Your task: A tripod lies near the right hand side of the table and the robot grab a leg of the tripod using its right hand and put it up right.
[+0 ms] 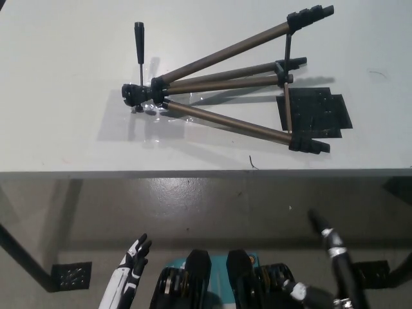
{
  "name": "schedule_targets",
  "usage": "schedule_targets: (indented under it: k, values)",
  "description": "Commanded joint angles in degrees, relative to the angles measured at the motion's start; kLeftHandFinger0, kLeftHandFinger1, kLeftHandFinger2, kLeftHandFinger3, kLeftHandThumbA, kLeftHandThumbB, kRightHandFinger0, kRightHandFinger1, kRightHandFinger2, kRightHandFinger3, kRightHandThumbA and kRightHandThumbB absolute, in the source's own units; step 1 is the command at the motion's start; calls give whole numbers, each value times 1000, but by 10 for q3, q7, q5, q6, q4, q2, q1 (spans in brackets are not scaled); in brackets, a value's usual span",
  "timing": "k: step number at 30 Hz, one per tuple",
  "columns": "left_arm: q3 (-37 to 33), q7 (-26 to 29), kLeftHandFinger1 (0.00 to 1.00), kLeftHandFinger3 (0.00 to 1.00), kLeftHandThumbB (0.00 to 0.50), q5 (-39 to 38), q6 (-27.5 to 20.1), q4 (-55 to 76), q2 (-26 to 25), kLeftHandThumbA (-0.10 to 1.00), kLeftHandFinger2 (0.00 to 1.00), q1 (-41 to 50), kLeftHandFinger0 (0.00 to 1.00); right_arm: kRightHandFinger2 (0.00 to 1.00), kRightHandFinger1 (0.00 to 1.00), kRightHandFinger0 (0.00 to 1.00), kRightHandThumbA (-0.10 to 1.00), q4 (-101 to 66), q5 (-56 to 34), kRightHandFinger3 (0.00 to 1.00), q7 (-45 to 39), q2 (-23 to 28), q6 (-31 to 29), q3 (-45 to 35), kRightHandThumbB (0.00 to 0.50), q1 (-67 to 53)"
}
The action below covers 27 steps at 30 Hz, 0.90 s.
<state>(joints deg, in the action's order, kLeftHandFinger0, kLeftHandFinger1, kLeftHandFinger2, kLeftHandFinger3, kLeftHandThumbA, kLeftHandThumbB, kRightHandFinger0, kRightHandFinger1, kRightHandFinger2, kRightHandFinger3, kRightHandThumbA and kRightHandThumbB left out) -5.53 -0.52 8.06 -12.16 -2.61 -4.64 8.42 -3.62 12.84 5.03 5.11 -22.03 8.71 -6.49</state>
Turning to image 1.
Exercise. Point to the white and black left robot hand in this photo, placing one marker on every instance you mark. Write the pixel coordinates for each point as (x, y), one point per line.
(124, 273)

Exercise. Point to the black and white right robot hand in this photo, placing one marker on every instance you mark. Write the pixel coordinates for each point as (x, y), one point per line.
(336, 251)

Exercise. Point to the bronze and black camera tripod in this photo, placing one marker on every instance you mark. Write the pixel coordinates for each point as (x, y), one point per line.
(222, 54)

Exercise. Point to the black metal table leg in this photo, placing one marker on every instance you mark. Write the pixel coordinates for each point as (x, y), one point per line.
(400, 272)
(22, 254)

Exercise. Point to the black and teal robot body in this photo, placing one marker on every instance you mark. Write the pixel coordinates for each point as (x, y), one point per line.
(225, 277)

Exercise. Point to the black tape patch on table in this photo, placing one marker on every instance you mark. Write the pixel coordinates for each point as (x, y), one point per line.
(317, 111)

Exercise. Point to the clear tape patch on table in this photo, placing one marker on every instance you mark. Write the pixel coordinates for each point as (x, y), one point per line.
(157, 128)

